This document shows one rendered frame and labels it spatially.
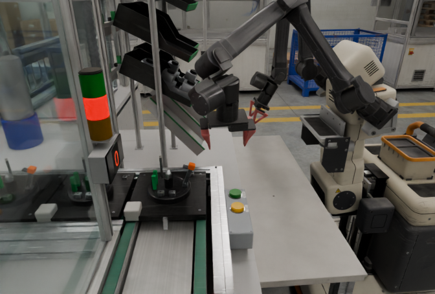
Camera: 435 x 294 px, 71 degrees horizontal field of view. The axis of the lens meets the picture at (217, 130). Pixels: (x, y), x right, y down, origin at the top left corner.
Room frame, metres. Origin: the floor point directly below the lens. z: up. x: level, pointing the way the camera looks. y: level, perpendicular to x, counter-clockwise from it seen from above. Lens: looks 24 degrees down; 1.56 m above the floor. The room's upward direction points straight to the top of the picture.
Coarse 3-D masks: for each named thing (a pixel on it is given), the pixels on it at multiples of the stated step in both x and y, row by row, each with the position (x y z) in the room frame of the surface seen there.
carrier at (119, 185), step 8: (120, 176) 0.92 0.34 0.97; (128, 176) 0.92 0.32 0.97; (112, 184) 0.84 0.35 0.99; (120, 184) 0.87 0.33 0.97; (128, 184) 0.87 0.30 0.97; (112, 192) 0.82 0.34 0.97; (120, 192) 0.82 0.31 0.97; (128, 192) 0.83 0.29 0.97; (112, 200) 0.78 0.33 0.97; (120, 200) 0.78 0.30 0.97; (112, 208) 0.74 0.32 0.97; (120, 208) 0.74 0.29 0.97; (112, 216) 0.71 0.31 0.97; (120, 216) 0.72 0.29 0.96
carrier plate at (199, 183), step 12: (144, 180) 0.89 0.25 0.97; (192, 180) 0.89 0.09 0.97; (204, 180) 0.89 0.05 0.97; (144, 192) 0.82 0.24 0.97; (192, 192) 0.82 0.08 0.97; (204, 192) 0.82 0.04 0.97; (144, 204) 0.76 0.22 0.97; (156, 204) 0.76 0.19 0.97; (180, 204) 0.76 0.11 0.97; (192, 204) 0.76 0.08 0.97; (204, 204) 0.76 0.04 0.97; (144, 216) 0.71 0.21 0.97; (156, 216) 0.71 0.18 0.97; (168, 216) 0.71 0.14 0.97; (180, 216) 0.71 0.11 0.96; (192, 216) 0.71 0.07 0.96; (204, 216) 0.72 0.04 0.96
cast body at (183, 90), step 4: (184, 80) 1.09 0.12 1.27; (188, 80) 1.08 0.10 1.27; (192, 80) 1.09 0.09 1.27; (184, 84) 1.07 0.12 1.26; (188, 84) 1.07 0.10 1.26; (192, 84) 1.07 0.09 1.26; (176, 88) 1.09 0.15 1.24; (180, 88) 1.08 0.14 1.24; (184, 88) 1.07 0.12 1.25; (188, 88) 1.06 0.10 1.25; (176, 92) 1.09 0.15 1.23; (180, 92) 1.07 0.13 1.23; (184, 92) 1.07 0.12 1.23; (184, 96) 1.07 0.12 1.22; (188, 96) 1.07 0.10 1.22
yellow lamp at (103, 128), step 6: (90, 120) 0.61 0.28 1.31; (96, 120) 0.61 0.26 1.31; (102, 120) 0.62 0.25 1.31; (108, 120) 0.63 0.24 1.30; (90, 126) 0.61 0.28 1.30; (96, 126) 0.61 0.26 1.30; (102, 126) 0.62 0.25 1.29; (108, 126) 0.63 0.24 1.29; (90, 132) 0.62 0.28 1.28; (96, 132) 0.61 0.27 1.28; (102, 132) 0.62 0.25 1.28; (108, 132) 0.62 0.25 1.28; (96, 138) 0.61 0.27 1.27; (102, 138) 0.61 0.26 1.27; (108, 138) 0.62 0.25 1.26
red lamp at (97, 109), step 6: (102, 96) 0.63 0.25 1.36; (84, 102) 0.62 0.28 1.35; (90, 102) 0.61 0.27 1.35; (96, 102) 0.61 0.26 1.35; (102, 102) 0.62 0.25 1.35; (90, 108) 0.61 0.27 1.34; (96, 108) 0.61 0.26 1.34; (102, 108) 0.62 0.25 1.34; (108, 108) 0.64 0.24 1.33; (90, 114) 0.61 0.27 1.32; (96, 114) 0.61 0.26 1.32; (102, 114) 0.62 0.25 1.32; (108, 114) 0.63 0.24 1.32
